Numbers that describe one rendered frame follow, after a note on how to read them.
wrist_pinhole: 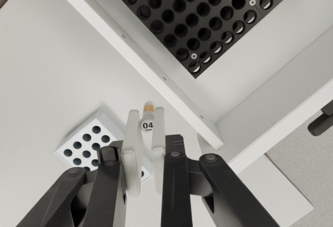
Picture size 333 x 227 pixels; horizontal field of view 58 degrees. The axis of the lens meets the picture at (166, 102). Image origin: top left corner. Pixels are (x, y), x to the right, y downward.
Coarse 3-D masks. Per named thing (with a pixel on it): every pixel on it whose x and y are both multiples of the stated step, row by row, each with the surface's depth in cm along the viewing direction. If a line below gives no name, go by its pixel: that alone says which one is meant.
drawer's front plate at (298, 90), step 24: (312, 48) 35; (288, 72) 35; (312, 72) 31; (264, 96) 35; (288, 96) 31; (312, 96) 28; (240, 120) 35; (264, 120) 31; (288, 120) 29; (240, 144) 31; (264, 144) 30; (240, 168) 31
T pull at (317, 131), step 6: (330, 102) 30; (324, 108) 31; (330, 108) 31; (324, 114) 32; (330, 114) 31; (318, 120) 32; (324, 120) 31; (330, 120) 31; (312, 126) 32; (318, 126) 31; (324, 126) 31; (330, 126) 31; (312, 132) 32; (318, 132) 31
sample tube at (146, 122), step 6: (150, 102) 27; (144, 108) 26; (150, 108) 25; (144, 114) 24; (150, 114) 24; (144, 120) 23; (150, 120) 23; (144, 126) 23; (150, 126) 23; (150, 132) 23
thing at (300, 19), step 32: (96, 0) 34; (288, 0) 34; (320, 0) 34; (128, 32) 35; (256, 32) 35; (288, 32) 36; (320, 32) 36; (160, 64) 36; (224, 64) 36; (256, 64) 37; (192, 96) 38; (224, 96) 38
